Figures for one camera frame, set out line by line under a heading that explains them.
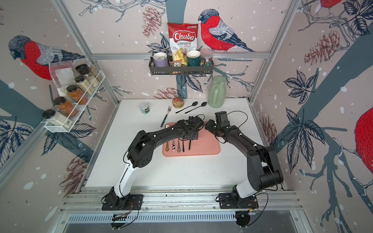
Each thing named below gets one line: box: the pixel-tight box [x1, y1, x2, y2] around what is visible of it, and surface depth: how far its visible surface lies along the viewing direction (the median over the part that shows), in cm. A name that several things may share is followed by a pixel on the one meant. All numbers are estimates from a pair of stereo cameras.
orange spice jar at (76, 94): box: [66, 84, 89, 105], surface depth 73 cm
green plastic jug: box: [207, 75, 227, 109], surface depth 103 cm
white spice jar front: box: [42, 109, 73, 129], surface depth 62 cm
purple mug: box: [152, 51, 169, 67], surface depth 85 cm
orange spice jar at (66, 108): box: [53, 96, 80, 118], surface depth 68 cm
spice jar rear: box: [75, 63, 99, 88], surface depth 81 cm
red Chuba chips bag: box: [167, 22, 199, 67], surface depth 83 cm
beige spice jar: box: [74, 75, 95, 95], surface depth 78 cm
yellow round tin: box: [171, 97, 185, 109], surface depth 120 cm
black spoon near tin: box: [175, 100, 199, 114], surface depth 120 cm
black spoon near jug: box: [184, 101, 208, 114], surface depth 120 cm
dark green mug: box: [186, 49, 201, 67], surface depth 87 cm
